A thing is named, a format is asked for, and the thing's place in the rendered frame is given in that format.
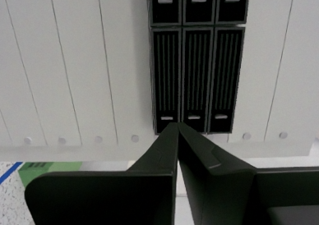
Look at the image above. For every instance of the white rack cabinet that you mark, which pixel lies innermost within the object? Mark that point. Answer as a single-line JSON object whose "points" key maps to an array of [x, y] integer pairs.
{"points": [[76, 86]]}

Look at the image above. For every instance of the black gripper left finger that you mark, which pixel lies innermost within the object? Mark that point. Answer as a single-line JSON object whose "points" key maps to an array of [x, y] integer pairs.
{"points": [[143, 195]]}

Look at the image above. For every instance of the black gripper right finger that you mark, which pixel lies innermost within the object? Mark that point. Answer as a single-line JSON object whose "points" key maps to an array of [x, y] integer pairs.
{"points": [[222, 190]]}

